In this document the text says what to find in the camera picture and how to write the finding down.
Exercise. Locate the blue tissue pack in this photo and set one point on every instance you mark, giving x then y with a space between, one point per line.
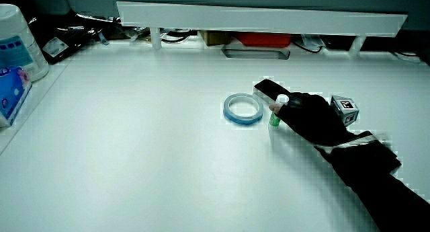
11 90

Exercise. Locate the orange box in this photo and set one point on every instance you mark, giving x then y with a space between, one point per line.
263 39

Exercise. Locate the white wet wipes canister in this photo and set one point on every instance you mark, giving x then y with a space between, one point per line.
23 47

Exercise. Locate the green and white glue stick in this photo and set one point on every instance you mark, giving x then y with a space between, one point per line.
274 119

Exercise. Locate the black rectangular box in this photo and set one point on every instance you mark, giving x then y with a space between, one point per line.
270 87

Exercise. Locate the person's right hand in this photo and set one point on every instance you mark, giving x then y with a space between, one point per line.
309 121

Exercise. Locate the brown cardboard box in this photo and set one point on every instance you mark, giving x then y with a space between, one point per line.
215 38

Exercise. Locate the blue tape roll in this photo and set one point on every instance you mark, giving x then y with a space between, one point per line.
232 118

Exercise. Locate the black plastic bag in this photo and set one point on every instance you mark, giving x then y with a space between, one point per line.
67 37

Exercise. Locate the white desk shelf riser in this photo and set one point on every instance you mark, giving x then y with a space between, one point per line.
255 20

